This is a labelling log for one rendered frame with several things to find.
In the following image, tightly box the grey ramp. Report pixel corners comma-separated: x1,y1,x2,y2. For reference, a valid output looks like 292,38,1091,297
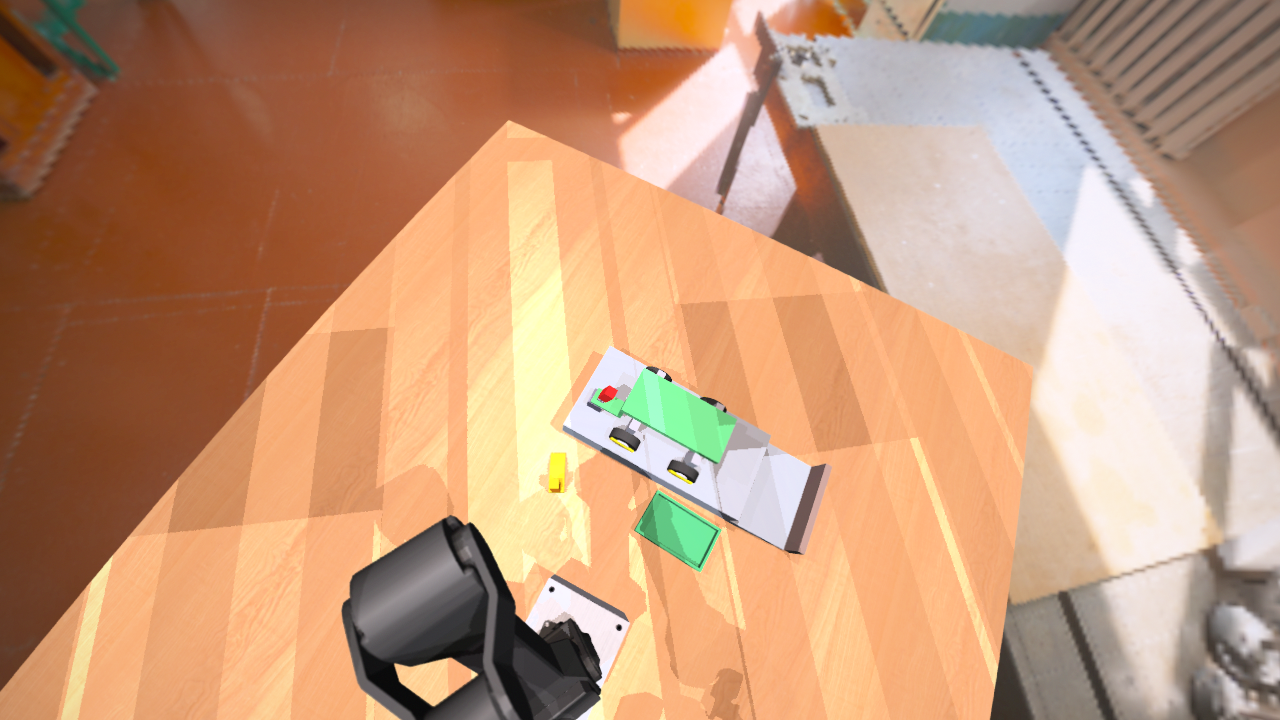
562,346,833,555

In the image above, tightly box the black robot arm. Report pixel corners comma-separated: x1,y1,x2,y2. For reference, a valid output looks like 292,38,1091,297
340,515,602,720

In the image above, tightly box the yellow chock with orange handle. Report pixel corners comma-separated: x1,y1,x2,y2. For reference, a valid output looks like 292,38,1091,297
549,452,564,493

